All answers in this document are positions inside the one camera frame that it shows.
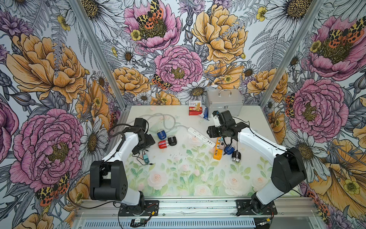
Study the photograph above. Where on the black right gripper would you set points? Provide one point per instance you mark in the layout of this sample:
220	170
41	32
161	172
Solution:
212	134

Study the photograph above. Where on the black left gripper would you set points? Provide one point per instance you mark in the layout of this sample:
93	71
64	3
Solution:
149	142

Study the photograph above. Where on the blue device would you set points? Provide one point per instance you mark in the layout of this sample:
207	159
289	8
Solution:
229	150
161	135

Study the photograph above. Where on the white power strip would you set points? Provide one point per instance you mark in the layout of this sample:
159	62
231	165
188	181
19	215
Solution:
203	139

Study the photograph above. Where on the orange power strip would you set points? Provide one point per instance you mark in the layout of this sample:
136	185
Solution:
218	149

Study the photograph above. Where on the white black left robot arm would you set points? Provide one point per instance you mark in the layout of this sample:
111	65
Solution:
108	179

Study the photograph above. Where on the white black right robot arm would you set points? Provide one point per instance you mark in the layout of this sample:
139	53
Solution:
288	167

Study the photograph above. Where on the black silver shaver head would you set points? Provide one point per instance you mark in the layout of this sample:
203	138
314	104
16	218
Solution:
172	141

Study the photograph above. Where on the teal USB charger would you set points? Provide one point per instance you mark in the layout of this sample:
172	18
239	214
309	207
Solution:
146	159

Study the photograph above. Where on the blue white tissue pack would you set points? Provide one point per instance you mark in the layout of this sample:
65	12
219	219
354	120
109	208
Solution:
204	114

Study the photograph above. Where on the silver first aid case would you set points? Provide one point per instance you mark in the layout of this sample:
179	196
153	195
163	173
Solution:
224	100

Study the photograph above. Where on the red white bandage box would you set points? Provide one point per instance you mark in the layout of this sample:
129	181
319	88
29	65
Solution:
195	107

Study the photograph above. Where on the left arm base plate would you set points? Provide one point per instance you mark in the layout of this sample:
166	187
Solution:
143	209

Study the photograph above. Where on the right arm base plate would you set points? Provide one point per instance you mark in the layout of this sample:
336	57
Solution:
253	207

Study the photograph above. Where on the aluminium front rail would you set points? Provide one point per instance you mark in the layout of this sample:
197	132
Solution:
203	207

